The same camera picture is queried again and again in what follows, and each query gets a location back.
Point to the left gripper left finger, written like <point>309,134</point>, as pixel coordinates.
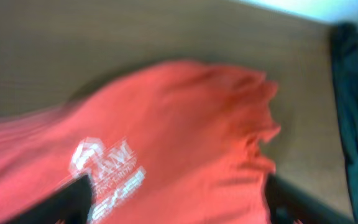
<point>70,205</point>

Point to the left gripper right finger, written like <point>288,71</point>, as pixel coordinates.
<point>288,204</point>

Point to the orange t-shirt with white logo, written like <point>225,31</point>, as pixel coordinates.
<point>176,142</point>

